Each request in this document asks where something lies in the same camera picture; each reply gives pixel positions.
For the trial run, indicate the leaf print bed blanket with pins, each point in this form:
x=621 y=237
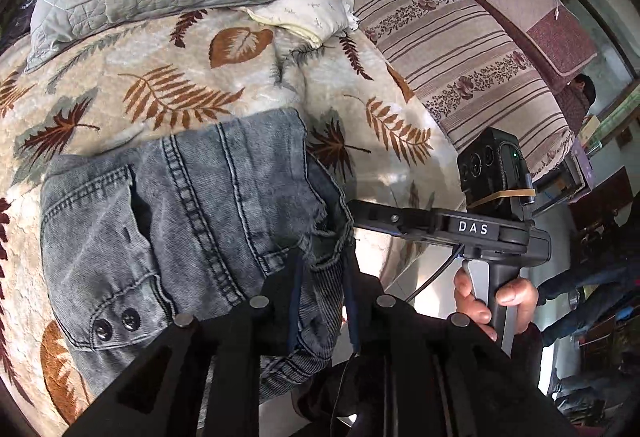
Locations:
x=280 y=77

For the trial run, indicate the purple patterned cloth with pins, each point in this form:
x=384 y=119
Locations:
x=15 y=19

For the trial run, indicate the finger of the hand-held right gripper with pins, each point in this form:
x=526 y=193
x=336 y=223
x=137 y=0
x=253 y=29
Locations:
x=390 y=218

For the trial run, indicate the grey denim pants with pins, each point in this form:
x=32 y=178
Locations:
x=200 y=197

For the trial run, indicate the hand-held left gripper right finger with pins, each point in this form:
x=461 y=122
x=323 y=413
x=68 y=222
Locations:
x=365 y=317

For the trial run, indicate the striped floral cushion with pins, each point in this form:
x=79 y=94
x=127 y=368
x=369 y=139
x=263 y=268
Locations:
x=450 y=42

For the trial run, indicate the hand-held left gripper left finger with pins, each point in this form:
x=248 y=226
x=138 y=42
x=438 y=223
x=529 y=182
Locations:
x=280 y=312

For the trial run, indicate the person's right forearm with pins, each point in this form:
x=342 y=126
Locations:
x=530 y=357

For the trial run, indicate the person's right hand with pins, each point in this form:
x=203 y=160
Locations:
x=517 y=292

